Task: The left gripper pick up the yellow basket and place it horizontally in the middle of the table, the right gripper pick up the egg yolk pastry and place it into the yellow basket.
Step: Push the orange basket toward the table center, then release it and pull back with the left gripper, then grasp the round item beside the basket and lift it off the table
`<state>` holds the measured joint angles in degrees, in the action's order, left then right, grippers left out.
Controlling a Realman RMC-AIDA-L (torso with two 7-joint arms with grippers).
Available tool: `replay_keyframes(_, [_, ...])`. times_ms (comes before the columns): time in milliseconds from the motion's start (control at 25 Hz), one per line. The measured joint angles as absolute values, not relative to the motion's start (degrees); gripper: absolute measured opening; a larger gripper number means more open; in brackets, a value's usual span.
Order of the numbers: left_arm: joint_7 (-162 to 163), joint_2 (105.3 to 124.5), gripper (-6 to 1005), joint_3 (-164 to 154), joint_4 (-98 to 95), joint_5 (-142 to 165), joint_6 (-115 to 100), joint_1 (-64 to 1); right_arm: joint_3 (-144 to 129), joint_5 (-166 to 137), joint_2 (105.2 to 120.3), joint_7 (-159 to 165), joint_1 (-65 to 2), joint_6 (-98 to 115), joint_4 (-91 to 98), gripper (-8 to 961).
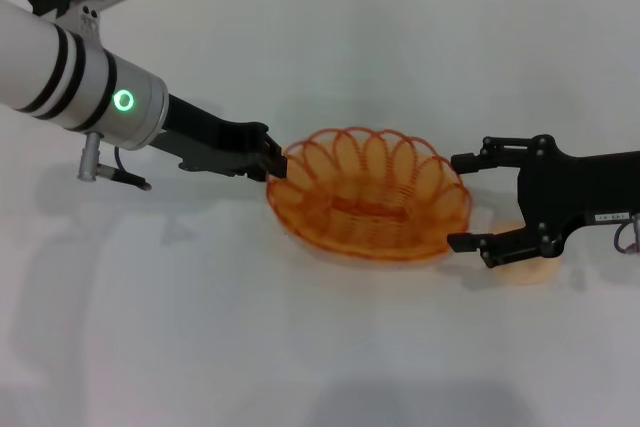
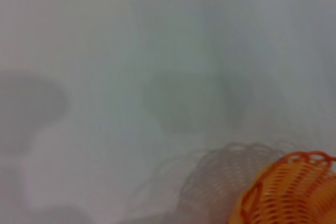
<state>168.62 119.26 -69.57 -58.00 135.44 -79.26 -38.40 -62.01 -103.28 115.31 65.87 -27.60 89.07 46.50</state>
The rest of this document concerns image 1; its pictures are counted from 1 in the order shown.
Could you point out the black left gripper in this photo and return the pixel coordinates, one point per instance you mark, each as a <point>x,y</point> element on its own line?
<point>210,144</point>

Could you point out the orange woven plastic basket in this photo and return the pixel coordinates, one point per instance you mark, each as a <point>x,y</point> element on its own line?
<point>370,202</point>

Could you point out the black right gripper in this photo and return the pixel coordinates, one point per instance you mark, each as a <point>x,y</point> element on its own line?
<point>575,197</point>

